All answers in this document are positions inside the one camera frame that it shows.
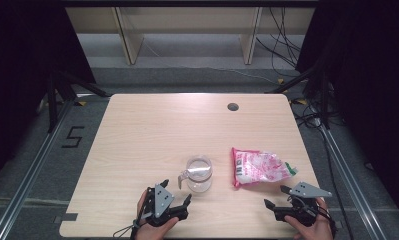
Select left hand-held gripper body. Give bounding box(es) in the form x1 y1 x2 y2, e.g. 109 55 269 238
140 183 190 228

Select bundle of black hanging cables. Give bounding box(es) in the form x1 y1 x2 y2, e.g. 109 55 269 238
255 7 303 69

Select person's left hand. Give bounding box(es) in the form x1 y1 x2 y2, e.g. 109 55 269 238
135 190 181 240

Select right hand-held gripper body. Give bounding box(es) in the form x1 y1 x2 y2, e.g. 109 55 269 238
273 181 333 228

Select black metal stand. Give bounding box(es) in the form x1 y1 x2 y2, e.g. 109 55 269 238
265 63 331 130
46 69 111 134

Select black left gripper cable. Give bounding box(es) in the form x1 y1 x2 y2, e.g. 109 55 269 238
129 218 145 240

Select black tape strip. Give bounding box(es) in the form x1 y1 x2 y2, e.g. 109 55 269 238
53 212 79 224

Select thin black lanyard loop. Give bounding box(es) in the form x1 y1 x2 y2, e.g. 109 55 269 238
112 223 136 239

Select clear glass jar with handle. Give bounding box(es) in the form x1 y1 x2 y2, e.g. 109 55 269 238
177 154 215 194

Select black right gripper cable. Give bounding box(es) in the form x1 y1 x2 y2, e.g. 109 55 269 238
315 204 338 238

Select person's right hand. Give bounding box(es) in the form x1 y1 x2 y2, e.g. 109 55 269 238
283 196 335 240

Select pink and white plastic bag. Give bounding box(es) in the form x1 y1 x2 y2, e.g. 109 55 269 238
231 147 299 190

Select aluminium floor rail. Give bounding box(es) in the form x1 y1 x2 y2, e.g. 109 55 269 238
0 99 73 240
316 124 386 238

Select black curtain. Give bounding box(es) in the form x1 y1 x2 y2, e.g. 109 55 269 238
0 0 96 188
295 0 399 228

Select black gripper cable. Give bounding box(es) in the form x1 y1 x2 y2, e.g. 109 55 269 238
315 204 338 238
129 218 145 240

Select black floor cables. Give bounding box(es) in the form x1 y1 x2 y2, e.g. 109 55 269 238
288 96 346 211

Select thin white floor cable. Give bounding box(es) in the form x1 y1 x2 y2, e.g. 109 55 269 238
143 39 278 85

